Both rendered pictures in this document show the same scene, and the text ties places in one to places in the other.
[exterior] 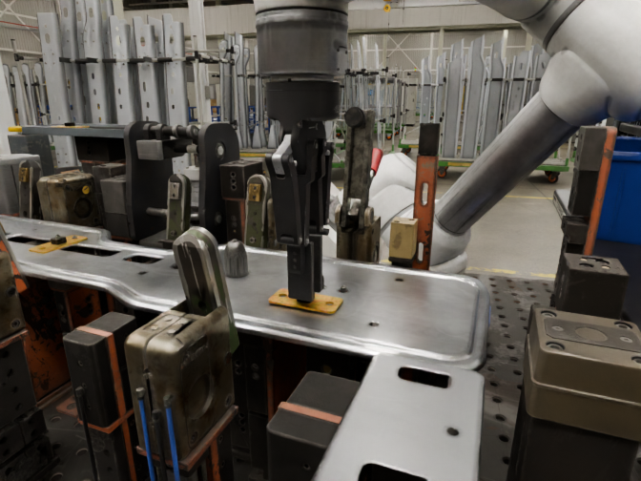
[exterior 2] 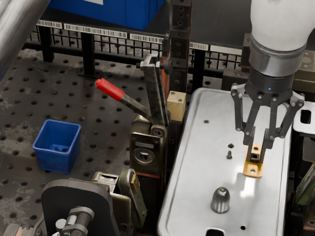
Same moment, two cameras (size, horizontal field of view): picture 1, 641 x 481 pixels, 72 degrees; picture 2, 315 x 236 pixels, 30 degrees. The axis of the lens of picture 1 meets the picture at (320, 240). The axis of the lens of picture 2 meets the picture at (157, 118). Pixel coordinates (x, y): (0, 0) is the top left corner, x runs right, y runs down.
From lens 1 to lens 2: 1.27 m
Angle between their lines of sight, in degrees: 84
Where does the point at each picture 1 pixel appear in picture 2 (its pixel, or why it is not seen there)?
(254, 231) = (141, 207)
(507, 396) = (125, 143)
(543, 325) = (304, 69)
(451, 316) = (248, 104)
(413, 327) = (266, 117)
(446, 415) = not seen: outside the picture
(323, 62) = not seen: hidden behind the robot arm
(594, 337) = (308, 59)
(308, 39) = not seen: hidden behind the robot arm
